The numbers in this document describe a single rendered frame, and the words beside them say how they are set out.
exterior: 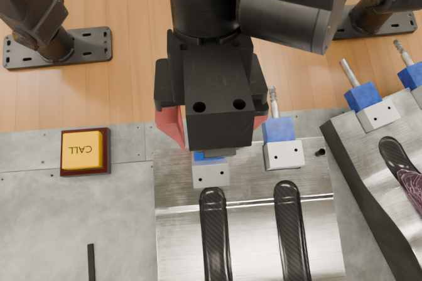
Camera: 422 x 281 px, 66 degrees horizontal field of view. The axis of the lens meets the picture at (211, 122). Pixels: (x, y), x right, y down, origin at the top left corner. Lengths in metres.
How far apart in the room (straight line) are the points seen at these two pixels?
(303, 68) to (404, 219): 0.31
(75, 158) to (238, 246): 0.29
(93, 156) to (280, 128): 0.30
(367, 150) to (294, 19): 0.40
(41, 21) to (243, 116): 0.40
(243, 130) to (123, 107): 0.43
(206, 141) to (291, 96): 0.43
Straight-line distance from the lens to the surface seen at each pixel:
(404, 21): 0.78
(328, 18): 0.21
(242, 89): 0.22
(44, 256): 0.63
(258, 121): 0.32
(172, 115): 0.31
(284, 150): 0.48
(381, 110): 0.59
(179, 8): 0.25
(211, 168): 0.44
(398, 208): 0.57
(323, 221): 0.52
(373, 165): 0.59
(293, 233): 0.51
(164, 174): 0.49
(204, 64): 0.24
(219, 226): 0.49
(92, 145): 0.58
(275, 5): 0.22
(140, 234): 0.58
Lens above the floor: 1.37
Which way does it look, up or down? 75 degrees down
